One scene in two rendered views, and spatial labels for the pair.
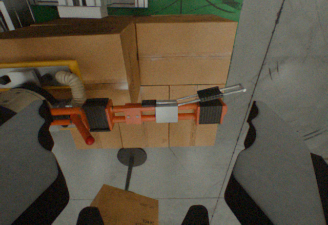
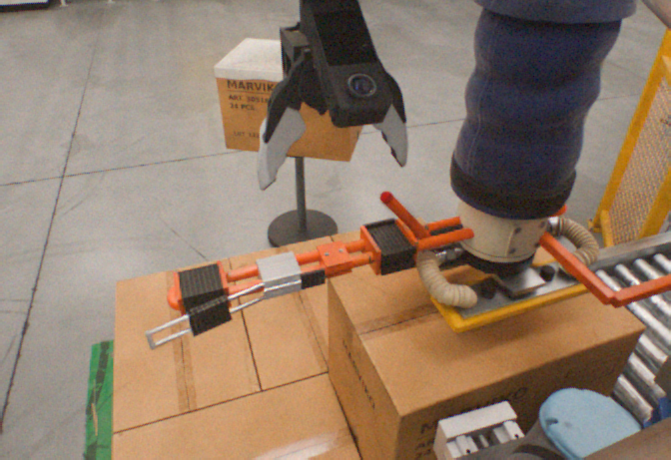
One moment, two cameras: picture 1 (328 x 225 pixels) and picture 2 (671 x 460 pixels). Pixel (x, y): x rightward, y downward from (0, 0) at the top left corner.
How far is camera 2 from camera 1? 41 cm
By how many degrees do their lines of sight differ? 26
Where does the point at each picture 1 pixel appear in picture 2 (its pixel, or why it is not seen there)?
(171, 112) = (272, 270)
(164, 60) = (288, 444)
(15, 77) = (531, 278)
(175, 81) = (247, 403)
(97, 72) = (419, 337)
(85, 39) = (457, 386)
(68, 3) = (502, 430)
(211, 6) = not seen: outside the picture
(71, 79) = (448, 290)
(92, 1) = (462, 442)
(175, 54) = not seen: outside the picture
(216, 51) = not seen: outside the picture
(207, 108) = (210, 288)
